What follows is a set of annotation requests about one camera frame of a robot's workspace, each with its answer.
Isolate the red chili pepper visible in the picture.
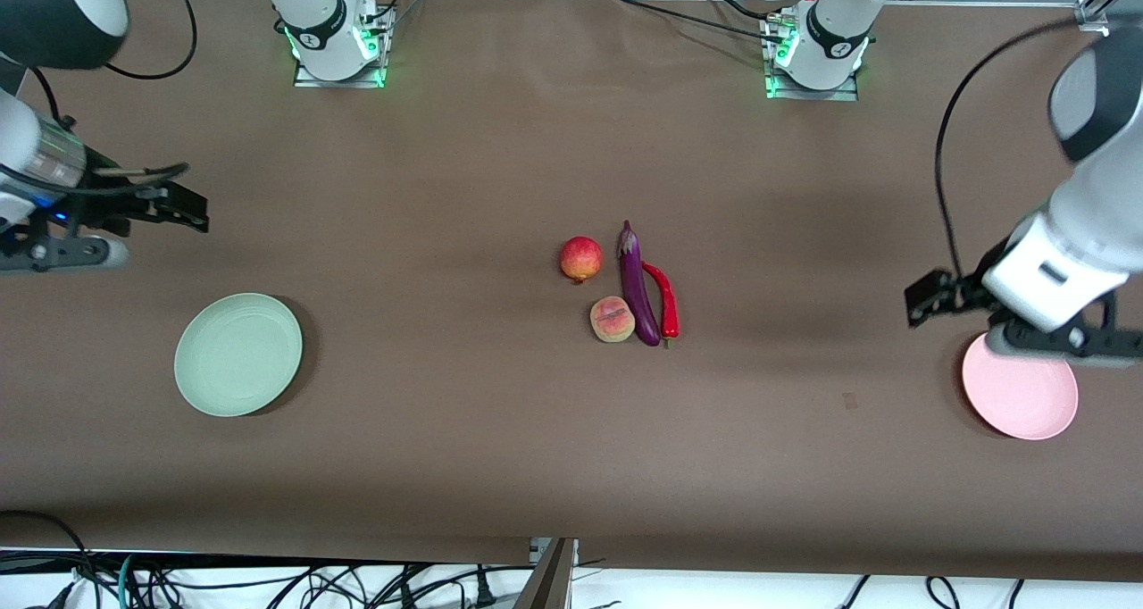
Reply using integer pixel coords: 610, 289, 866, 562
641, 261, 680, 349

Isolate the long purple eggplant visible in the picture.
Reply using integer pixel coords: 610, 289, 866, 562
616, 220, 663, 348

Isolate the pink yellow peach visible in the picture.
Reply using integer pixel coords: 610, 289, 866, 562
589, 296, 637, 344

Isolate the red apple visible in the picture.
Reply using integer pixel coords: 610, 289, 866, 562
560, 236, 604, 285

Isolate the pink round plate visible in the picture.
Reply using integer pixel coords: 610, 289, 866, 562
962, 330, 1080, 441

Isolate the pale green round plate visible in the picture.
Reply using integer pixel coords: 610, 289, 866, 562
173, 293, 304, 418

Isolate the brown table cloth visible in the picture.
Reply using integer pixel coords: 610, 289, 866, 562
0, 0, 1143, 583

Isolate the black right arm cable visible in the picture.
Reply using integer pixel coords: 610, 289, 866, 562
0, 0, 199, 197

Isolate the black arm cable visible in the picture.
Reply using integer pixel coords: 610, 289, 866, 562
0, 0, 199, 197
934, 15, 1110, 281

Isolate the grey right arm wrist camera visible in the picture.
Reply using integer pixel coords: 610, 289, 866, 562
0, 232, 131, 276

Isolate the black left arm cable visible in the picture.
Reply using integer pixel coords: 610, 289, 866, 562
934, 15, 1110, 281

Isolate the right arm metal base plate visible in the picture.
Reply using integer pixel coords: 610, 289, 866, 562
293, 6, 388, 89

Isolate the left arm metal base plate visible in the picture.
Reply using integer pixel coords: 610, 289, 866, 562
763, 15, 860, 103

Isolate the black cable on table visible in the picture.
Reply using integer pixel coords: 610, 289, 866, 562
614, 0, 791, 46

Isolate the aluminium table frame post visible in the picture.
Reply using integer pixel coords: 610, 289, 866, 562
513, 538, 580, 609

